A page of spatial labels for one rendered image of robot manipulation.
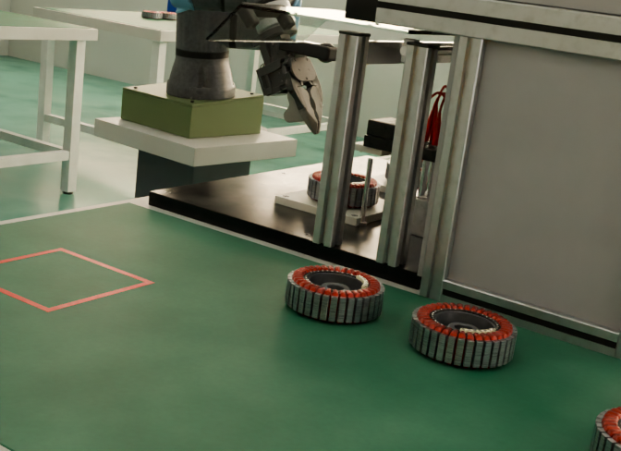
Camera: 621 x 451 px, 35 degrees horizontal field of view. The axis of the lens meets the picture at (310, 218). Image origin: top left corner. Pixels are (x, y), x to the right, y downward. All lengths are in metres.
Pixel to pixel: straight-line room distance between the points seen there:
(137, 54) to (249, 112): 6.19
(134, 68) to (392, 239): 7.21
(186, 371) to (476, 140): 0.47
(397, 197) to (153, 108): 1.01
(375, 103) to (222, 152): 4.97
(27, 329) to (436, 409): 0.40
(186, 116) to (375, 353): 1.15
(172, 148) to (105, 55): 6.60
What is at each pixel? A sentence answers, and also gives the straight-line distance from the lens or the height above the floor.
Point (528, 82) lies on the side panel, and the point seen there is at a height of 1.03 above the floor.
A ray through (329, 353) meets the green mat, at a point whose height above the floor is 0.75.
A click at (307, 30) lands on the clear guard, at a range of 1.61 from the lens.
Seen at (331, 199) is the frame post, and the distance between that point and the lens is 1.30.
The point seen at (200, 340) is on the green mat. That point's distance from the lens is 1.01.
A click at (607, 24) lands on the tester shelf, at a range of 1.12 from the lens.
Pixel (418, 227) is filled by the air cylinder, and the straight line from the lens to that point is 1.43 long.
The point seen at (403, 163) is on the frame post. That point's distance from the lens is 1.24.
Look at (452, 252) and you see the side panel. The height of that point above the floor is 0.81.
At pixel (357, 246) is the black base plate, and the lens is 1.34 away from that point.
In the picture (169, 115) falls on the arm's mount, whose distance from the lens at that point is 2.13.
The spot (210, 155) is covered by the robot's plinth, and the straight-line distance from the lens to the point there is 2.04.
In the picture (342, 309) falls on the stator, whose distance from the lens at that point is 1.09.
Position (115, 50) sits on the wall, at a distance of 8.54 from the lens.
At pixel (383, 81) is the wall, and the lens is 6.95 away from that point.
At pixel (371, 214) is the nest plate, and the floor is 0.78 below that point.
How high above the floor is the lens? 1.13
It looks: 14 degrees down
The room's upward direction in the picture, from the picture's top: 7 degrees clockwise
